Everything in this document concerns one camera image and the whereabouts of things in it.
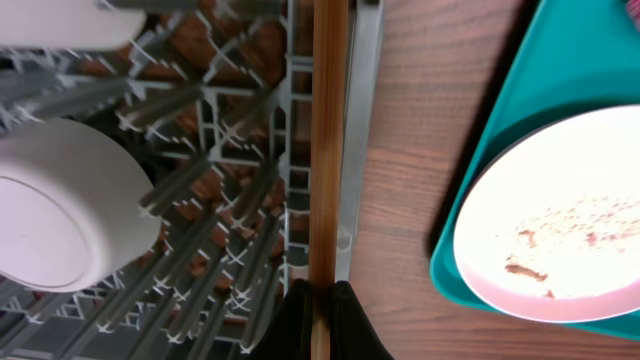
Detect teal serving tray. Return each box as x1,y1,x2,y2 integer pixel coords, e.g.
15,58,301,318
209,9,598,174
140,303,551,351
430,0,639,340

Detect wooden chopstick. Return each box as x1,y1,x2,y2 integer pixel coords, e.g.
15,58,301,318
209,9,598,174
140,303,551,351
309,0,349,360

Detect large white round plate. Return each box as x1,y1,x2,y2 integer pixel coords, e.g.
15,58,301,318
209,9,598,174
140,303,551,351
453,105,639,323

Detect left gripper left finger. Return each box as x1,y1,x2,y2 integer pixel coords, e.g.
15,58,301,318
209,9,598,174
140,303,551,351
249,279,314,360

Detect white cup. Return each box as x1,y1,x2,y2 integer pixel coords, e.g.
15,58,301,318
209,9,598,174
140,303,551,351
1,0,146,51

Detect grey plastic dish rack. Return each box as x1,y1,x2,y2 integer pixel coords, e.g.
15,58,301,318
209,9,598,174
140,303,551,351
1,1,383,359

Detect red snack wrapper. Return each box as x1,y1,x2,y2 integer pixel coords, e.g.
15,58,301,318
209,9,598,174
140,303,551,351
625,0,640,30

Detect grey green bowl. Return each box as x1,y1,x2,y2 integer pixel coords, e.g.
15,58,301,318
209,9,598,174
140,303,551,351
1,119,161,293

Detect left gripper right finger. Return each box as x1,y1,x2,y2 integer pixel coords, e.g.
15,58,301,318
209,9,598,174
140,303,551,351
330,281,393,360

